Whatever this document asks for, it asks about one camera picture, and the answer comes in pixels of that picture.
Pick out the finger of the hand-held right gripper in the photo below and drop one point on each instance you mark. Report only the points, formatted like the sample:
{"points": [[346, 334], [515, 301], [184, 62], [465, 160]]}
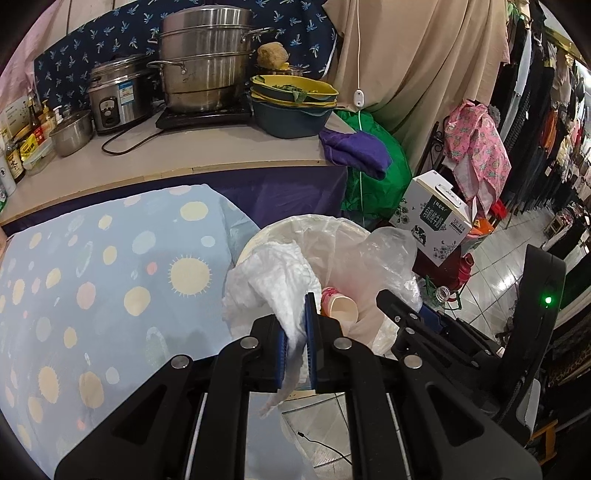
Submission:
{"points": [[434, 316], [392, 307]]}

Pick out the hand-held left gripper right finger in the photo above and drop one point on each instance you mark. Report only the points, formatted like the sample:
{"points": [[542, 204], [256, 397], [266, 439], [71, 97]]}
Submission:
{"points": [[310, 341]]}

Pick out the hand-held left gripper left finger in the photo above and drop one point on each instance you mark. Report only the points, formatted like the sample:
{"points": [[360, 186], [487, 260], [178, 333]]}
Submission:
{"points": [[279, 360]]}

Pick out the pink paper cup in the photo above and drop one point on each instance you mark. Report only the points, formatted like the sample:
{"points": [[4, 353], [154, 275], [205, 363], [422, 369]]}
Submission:
{"points": [[341, 307]]}

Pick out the white tissue paper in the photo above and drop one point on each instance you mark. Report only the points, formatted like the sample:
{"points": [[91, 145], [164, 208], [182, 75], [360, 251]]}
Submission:
{"points": [[272, 281]]}

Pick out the white trash bin with liner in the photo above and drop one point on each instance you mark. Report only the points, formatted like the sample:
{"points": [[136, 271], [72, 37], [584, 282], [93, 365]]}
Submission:
{"points": [[323, 249]]}

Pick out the clear plastic bottle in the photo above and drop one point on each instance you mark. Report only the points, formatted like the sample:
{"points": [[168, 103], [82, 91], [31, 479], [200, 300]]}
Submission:
{"points": [[441, 295]]}

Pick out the red bottle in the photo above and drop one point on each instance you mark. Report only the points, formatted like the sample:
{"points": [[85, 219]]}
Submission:
{"points": [[465, 270]]}

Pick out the white milk carton case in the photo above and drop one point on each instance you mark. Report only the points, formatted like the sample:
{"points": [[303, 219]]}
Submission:
{"points": [[434, 221]]}

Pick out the green plastic bag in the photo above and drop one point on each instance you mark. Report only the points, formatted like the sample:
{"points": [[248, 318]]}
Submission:
{"points": [[383, 198]]}

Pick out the dark purple table cover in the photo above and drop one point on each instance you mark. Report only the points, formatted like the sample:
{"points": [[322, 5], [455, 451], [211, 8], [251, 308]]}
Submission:
{"points": [[277, 189]]}

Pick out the purple cloth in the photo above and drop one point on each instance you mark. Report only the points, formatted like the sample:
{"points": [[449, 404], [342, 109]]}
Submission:
{"points": [[355, 152]]}

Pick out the pink floral garment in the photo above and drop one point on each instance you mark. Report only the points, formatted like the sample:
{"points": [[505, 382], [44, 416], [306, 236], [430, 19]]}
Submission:
{"points": [[480, 147]]}

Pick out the row of hanging clothes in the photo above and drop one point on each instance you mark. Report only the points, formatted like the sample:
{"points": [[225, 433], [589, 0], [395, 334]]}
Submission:
{"points": [[540, 115]]}

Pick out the yellow plastic basin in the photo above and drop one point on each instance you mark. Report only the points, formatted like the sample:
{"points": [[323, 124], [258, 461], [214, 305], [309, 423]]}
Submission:
{"points": [[277, 103], [318, 90]]}

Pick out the beige curtain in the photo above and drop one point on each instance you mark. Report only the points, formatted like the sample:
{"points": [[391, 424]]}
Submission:
{"points": [[415, 69]]}

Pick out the green vegetable leaves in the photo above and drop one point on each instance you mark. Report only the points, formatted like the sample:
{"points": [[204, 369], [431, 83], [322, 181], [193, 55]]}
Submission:
{"points": [[284, 86]]}

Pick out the black induction cooker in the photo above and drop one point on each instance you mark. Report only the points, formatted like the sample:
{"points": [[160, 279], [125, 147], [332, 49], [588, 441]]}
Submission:
{"points": [[203, 120]]}

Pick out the brown loofah sponge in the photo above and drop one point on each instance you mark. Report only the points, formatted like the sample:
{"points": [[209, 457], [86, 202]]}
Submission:
{"points": [[272, 55]]}

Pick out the large stainless steamer pot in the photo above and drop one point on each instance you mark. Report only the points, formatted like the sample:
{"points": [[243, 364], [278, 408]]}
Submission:
{"points": [[207, 60]]}

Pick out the stainless steel rice cooker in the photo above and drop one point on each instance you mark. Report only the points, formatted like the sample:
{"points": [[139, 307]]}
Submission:
{"points": [[120, 101]]}

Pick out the small steel pot with lid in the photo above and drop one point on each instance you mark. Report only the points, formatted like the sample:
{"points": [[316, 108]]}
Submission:
{"points": [[71, 136]]}

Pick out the clear plastic food container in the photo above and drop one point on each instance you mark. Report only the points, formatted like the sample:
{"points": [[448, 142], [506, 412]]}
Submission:
{"points": [[39, 161]]}

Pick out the dark bottle white label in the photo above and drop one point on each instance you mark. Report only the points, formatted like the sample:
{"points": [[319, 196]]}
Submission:
{"points": [[14, 166]]}

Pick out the white bottle dark cap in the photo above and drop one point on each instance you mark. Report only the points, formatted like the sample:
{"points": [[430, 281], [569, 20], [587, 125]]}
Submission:
{"points": [[5, 177]]}

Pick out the yellow seasoning packet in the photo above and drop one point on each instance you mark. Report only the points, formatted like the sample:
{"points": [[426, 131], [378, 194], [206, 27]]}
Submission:
{"points": [[28, 146]]}

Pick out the yellow cap sauce bottle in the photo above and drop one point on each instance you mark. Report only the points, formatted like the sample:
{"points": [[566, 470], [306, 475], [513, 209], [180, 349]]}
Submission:
{"points": [[47, 120]]}

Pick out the tall dark sauce bottle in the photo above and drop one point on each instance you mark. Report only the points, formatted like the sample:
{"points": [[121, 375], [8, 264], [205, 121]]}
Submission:
{"points": [[33, 115]]}

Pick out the white printed box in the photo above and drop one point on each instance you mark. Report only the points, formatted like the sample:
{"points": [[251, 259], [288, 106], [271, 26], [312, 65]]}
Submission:
{"points": [[14, 115]]}

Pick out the navy patterned cloth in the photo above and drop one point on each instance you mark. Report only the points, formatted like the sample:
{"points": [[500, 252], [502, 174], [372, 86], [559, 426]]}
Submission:
{"points": [[92, 41]]}

